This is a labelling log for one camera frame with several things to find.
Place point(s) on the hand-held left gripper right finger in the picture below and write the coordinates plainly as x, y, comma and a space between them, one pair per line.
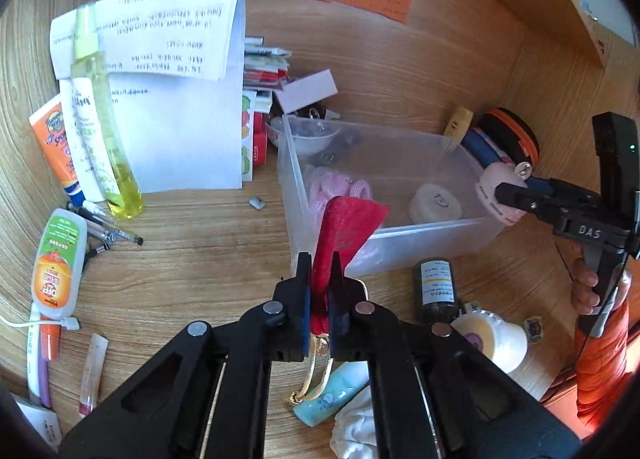
340, 314

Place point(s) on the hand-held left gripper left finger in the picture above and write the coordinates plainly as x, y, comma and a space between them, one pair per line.
303, 311

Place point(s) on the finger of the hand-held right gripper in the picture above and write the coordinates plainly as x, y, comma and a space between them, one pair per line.
525, 201
542, 185

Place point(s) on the pink round case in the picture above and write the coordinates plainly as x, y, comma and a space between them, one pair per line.
492, 179

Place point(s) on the teal tube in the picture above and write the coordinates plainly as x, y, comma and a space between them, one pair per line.
325, 399

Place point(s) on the red cloth strip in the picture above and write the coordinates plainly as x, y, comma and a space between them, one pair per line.
345, 224

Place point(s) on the dark bottle with white label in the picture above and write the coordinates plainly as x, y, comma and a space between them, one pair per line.
435, 289

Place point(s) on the white cloth pouch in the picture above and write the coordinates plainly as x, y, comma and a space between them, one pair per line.
357, 424

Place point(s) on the clear plastic storage box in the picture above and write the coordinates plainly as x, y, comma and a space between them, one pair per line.
400, 149

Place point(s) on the cream white round container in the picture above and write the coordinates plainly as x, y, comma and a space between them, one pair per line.
500, 344

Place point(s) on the wooden desktop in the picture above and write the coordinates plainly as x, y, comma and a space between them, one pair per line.
210, 249

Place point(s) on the person's right hand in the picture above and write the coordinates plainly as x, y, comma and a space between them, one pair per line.
585, 289

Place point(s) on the black orange round case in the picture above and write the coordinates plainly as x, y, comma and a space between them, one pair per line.
515, 134

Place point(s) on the yellow tube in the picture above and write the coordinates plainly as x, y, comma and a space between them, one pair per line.
457, 124

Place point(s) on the small grey lump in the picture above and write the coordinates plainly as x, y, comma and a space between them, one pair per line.
256, 203

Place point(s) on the white bowl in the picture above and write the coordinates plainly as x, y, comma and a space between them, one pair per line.
310, 141

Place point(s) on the black gel pen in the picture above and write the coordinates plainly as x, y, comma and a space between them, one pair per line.
92, 211
95, 253
115, 234

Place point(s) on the handwritten white paper sheet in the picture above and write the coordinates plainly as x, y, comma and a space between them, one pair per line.
165, 29
185, 139

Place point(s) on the white small carton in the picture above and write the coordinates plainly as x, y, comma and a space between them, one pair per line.
307, 91

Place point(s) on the clear lip gloss tube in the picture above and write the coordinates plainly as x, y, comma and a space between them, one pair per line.
92, 374

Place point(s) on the yellow spray bottle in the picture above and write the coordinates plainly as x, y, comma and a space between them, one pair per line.
117, 174

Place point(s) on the stack of flat packets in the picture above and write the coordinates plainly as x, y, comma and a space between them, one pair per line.
265, 64

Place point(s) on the white bottle green orange label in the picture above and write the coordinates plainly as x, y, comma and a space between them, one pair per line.
57, 264

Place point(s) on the orange small tube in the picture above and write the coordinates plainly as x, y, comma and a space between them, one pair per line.
50, 339

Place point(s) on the purple white toothbrush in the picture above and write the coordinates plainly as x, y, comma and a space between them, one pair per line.
34, 369

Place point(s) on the white lotion tube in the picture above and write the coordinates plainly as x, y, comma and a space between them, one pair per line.
82, 139

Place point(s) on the white cardboard box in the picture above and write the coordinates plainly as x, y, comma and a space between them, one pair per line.
42, 424

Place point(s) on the orange sunscreen tube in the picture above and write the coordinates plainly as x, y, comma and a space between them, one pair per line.
50, 139

